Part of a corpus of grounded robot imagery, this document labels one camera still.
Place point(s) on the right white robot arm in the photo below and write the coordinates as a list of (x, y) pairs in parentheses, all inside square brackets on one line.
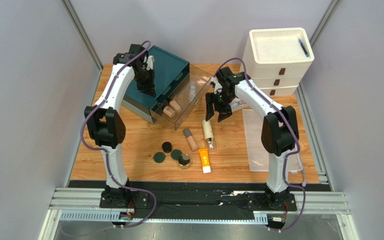
[(279, 134)]

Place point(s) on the clear glass bottle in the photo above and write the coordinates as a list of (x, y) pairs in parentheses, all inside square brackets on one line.
[(192, 92)]

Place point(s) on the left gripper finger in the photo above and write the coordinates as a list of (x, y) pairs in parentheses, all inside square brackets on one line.
[(141, 87), (149, 89)]

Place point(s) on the clear acrylic drawer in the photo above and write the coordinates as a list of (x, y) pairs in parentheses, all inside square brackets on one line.
[(178, 91)]

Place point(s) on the small round foundation bottle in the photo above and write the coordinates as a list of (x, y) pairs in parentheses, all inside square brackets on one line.
[(174, 105)]

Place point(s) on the white mesh pouch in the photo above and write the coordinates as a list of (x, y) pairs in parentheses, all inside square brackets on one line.
[(258, 157)]

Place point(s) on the grey cap foundation tube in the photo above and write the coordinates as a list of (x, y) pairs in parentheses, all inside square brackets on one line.
[(190, 139)]

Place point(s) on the white three-drawer cabinet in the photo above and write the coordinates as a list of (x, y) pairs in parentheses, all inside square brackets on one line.
[(275, 61)]

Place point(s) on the black round jar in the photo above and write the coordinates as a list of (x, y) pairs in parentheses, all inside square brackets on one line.
[(167, 147)]

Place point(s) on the green compact disc right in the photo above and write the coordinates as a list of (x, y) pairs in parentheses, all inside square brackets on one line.
[(175, 154)]

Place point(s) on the cream bottle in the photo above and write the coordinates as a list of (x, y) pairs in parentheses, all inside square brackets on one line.
[(209, 136)]

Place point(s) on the blue pen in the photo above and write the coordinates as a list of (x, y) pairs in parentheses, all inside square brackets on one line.
[(302, 45)]

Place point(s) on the gold lid powder jar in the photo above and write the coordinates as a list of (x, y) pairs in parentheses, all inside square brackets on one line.
[(184, 161)]

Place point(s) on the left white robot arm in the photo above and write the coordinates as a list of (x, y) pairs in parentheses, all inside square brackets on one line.
[(104, 124)]

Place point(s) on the teal drawer organizer box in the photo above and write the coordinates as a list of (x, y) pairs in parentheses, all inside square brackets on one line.
[(170, 72)]

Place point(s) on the orange sunscreen tube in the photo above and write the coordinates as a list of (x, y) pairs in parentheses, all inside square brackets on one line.
[(205, 160)]

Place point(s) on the floral patterned booklet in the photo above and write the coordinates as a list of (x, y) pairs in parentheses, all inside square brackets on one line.
[(237, 104)]

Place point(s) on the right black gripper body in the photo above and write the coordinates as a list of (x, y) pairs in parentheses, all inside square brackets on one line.
[(219, 101)]

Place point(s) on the black cap foundation bottle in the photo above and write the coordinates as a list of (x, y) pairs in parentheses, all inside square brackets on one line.
[(168, 111)]

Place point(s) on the green compact disc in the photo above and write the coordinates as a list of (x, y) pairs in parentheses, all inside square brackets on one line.
[(175, 154), (159, 157)]

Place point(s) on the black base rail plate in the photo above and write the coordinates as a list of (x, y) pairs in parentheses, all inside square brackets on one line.
[(193, 200)]

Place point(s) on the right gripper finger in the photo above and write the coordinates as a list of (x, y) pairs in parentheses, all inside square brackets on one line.
[(209, 98), (224, 114)]

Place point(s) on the green compact disc left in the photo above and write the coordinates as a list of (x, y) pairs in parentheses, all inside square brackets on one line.
[(159, 157)]

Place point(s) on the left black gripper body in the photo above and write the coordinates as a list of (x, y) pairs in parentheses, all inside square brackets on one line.
[(146, 80)]

